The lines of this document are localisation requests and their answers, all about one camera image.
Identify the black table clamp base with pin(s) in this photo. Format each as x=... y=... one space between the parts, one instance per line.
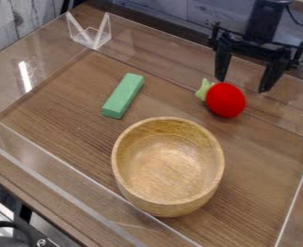
x=18 y=234

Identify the clear acrylic corner bracket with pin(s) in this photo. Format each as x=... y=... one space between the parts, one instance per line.
x=90 y=37

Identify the green rectangular block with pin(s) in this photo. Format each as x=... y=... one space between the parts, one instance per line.
x=121 y=97

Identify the red strawberry toy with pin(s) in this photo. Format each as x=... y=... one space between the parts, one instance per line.
x=222 y=97

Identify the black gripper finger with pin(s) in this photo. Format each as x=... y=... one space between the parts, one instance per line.
x=277 y=64
x=222 y=56

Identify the wooden bowl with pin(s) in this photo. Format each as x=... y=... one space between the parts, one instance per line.
x=168 y=165

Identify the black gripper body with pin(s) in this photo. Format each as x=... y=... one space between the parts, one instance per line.
x=257 y=36

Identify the clear acrylic tray wall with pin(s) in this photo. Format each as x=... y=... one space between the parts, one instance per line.
x=54 y=157

